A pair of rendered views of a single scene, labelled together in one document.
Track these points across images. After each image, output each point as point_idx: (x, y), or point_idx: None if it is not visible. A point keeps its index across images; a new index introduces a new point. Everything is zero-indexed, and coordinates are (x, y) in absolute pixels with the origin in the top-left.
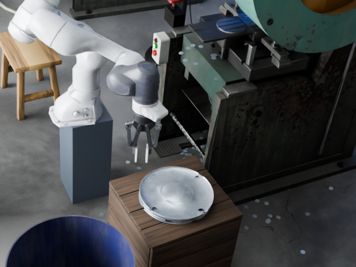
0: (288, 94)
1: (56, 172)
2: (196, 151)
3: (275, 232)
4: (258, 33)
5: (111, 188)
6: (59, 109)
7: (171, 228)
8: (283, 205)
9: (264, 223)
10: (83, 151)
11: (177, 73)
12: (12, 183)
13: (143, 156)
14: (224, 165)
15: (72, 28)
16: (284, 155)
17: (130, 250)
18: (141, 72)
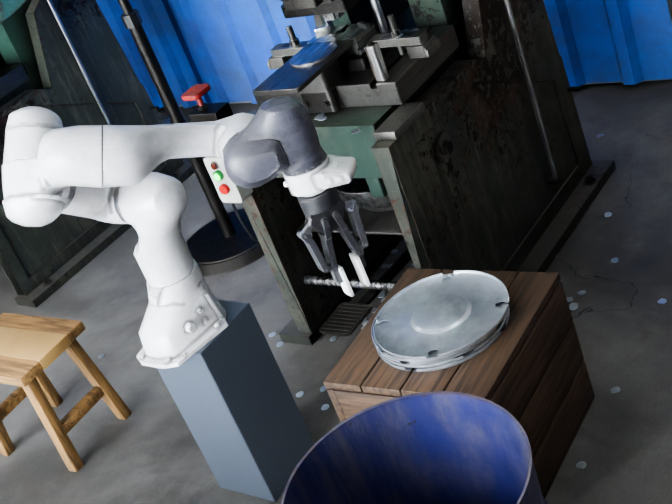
0: (464, 94)
1: (207, 485)
2: None
3: (600, 310)
4: (360, 37)
5: (335, 391)
6: (159, 339)
7: (481, 359)
8: (572, 276)
9: (572, 312)
10: (238, 388)
11: (275, 205)
12: None
13: (314, 371)
14: (453, 266)
15: (119, 127)
16: (515, 207)
17: (469, 403)
18: (277, 113)
